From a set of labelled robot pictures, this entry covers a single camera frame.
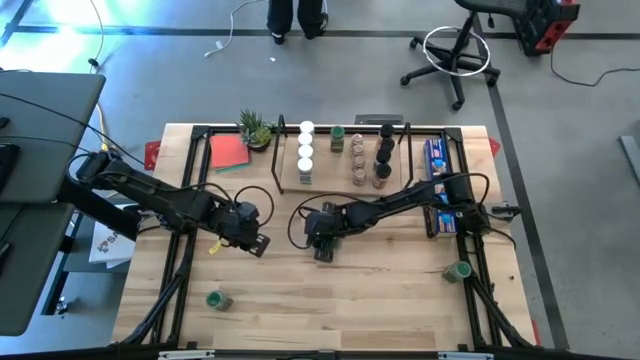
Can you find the yellow tag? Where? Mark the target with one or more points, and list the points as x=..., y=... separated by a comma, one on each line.
x=215, y=247

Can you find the green folder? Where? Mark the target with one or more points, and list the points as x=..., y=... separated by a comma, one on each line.
x=237, y=169

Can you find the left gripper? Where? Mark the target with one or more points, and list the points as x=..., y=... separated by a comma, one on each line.
x=237, y=234

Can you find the red black tool case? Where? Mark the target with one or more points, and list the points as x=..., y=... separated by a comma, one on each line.
x=550, y=25

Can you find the green lid spice jar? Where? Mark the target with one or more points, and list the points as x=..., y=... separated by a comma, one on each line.
x=460, y=270
x=337, y=132
x=216, y=299

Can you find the small glass spice jar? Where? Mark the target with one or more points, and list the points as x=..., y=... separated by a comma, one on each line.
x=358, y=162
x=357, y=150
x=359, y=176
x=356, y=139

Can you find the grey panel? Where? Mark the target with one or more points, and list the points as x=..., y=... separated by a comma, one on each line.
x=632, y=160

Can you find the black table clamp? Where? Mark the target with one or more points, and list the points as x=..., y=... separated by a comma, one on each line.
x=507, y=211

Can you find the black lid orange spice jar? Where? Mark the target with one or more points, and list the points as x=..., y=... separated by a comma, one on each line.
x=382, y=172

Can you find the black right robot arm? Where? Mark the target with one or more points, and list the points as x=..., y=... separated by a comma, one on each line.
x=400, y=202

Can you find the black lid purple spice jar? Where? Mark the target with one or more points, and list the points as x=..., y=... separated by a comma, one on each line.
x=383, y=156

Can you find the blue plastic wrap box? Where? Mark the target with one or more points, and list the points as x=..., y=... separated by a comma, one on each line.
x=436, y=155

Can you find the grey desk top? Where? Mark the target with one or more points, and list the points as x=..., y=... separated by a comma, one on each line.
x=30, y=270
x=45, y=125

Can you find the black metal wood shelf rack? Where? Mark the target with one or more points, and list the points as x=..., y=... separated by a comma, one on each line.
x=325, y=175

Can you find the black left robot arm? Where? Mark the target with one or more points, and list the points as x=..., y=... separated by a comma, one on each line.
x=150, y=190

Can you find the black office chair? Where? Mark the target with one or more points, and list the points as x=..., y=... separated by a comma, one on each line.
x=500, y=5

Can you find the red floor marker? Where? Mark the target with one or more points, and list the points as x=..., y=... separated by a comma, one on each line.
x=152, y=156
x=494, y=147

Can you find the grey floor box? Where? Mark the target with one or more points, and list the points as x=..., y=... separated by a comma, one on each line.
x=377, y=120

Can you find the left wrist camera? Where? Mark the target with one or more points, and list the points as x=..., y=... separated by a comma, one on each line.
x=247, y=212

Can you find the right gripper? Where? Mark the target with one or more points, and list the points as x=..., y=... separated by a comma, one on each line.
x=332, y=225

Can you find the white printed bag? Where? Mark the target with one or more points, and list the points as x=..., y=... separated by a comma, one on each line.
x=107, y=250

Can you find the black keyboard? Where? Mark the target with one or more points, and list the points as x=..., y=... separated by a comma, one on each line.
x=7, y=167

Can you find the person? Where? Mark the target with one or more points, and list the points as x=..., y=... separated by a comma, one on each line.
x=280, y=17

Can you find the potted succulent plant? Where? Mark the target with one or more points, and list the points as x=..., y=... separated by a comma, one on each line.
x=257, y=135

